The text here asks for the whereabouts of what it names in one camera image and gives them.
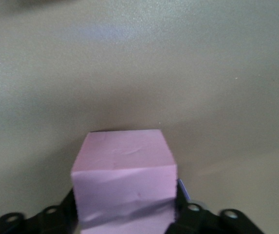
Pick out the brown table cover sheet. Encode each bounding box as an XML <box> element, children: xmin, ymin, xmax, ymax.
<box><xmin>0</xmin><ymin>0</ymin><xmax>279</xmax><ymax>234</ymax></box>

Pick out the pink foam cube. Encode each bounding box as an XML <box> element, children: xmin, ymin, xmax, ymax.
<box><xmin>70</xmin><ymin>129</ymin><xmax>178</xmax><ymax>234</ymax></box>

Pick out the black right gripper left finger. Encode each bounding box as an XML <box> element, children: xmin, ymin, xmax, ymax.
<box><xmin>0</xmin><ymin>187</ymin><xmax>81</xmax><ymax>234</ymax></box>

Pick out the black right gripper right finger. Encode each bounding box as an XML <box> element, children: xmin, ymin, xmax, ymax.
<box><xmin>169</xmin><ymin>179</ymin><xmax>266</xmax><ymax>234</ymax></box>

